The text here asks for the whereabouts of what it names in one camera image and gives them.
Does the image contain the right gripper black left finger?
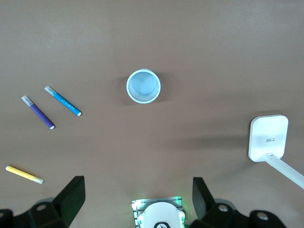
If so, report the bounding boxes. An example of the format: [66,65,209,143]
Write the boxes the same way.
[0,175,86,228]

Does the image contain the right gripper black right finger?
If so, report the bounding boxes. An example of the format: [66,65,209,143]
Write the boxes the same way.
[187,177,285,228]

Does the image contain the blue marker pen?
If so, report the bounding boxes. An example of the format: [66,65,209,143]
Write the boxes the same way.
[44,85,83,117]

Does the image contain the yellow marker pen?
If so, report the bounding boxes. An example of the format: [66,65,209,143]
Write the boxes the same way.
[5,165,45,184]

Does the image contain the purple marker pen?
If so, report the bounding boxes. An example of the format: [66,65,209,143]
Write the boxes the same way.
[21,95,56,130]

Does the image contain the white desk lamp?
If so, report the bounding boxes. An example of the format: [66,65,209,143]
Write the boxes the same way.
[248,114,304,190]

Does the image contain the translucent blue plastic cup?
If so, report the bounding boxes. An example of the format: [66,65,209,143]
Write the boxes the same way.
[126,68,162,104]

